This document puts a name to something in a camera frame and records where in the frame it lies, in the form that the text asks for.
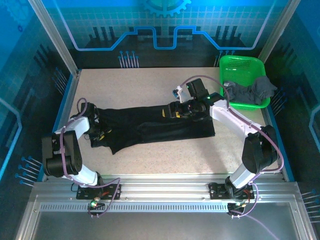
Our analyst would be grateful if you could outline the black trousers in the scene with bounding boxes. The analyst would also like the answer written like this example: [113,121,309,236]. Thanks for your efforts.
[90,103,217,156]

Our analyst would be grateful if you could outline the green plastic basket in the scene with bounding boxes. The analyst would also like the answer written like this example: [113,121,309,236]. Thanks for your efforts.
[218,54,272,110]

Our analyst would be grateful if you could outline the grey t-shirt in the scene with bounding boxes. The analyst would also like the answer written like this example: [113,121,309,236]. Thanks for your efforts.
[222,75,279,106]

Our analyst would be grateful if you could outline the small circuit board with LED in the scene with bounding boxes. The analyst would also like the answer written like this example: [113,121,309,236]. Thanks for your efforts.
[226,201,248,213]
[87,197,106,210]

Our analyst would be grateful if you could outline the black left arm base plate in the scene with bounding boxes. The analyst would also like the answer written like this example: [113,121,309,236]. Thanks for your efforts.
[75,183,123,201]

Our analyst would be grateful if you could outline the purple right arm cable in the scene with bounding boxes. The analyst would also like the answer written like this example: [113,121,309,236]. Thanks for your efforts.
[180,74,285,240]

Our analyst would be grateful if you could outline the aluminium mounting rail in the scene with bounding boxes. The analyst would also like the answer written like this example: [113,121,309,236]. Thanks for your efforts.
[31,180,301,204]

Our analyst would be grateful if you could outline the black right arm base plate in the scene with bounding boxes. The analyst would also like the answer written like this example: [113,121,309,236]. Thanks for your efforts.
[208,181,255,201]

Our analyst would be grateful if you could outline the slotted aluminium cable duct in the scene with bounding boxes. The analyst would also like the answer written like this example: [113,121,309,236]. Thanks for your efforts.
[39,202,235,214]

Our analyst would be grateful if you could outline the aluminium frame post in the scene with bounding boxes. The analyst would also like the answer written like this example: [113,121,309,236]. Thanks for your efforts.
[257,0,300,66]
[27,0,82,77]

